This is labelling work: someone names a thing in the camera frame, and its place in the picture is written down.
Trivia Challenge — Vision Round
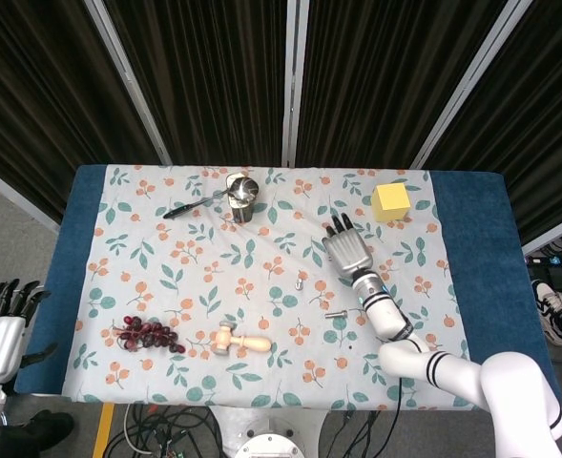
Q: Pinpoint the dark red grape bunch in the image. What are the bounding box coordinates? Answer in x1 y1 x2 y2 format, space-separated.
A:
112 315 187 355

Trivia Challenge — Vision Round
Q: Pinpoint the white black sneaker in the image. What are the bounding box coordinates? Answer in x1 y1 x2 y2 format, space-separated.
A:
531 279 562 347

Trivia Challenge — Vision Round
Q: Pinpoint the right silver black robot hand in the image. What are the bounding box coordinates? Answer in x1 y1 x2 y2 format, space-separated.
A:
322 213 375 280

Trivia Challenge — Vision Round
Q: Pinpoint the dark metal cup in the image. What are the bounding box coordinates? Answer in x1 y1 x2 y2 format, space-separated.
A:
226 174 258 224

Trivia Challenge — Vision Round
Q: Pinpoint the silver partition frame post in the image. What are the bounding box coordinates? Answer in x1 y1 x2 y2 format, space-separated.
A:
83 0 173 166
280 0 310 168
409 0 534 169

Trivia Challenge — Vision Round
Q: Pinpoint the black pleated partition panel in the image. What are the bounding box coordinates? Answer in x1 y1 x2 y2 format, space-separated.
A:
0 0 165 230
103 0 291 167
427 0 562 244
295 0 510 168

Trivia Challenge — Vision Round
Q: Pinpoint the black floor cable tangle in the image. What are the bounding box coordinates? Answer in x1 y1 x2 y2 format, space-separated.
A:
122 404 224 458

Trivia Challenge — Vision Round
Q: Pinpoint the black power strip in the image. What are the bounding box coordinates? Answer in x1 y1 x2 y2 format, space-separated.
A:
523 255 562 276

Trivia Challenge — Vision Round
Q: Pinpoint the yellow cube block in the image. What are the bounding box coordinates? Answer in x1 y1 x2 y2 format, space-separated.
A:
371 182 412 223

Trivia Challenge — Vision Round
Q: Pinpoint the black floor cable bundle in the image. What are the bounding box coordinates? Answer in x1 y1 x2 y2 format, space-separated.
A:
342 409 401 458

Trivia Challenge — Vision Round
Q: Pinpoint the small wooden toy hammer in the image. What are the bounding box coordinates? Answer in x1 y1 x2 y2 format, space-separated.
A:
213 321 273 357

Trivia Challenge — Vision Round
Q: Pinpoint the black shoe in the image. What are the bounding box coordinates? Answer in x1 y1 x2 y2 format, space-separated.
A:
0 409 75 458

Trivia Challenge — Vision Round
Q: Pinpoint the floral print tablecloth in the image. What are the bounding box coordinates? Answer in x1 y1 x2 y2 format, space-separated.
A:
60 164 482 411

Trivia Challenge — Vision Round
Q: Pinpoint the blue table cover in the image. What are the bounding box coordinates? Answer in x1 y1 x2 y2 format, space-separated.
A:
13 164 562 410

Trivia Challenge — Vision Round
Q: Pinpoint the black handled metal spoon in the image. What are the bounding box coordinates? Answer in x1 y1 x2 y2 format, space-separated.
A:
162 177 259 220

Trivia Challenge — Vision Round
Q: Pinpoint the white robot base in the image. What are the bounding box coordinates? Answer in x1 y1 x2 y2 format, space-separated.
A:
211 405 329 458

